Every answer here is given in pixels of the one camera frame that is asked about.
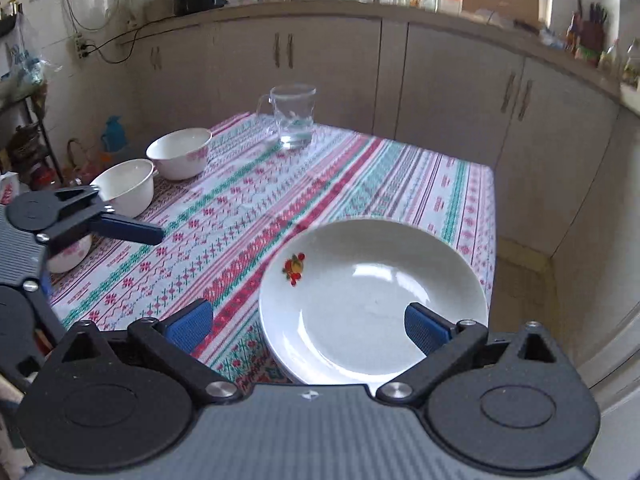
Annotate white bowl pink pattern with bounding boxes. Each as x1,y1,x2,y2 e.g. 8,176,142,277
145,128,212,181

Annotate white plate fruit decal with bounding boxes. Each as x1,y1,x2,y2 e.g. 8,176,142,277
259,219,488,390

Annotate cream kitchen cabinets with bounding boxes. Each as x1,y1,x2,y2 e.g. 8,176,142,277
119,1,639,378

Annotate blue plastic jug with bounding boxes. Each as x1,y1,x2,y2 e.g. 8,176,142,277
101,116,128,153

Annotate patterned striped tablecloth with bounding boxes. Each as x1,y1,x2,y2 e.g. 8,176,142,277
52,114,496,388

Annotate clear glass mug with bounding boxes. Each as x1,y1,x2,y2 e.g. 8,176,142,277
256,84,317,151

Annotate knife block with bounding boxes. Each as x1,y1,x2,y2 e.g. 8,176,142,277
575,0,608,60

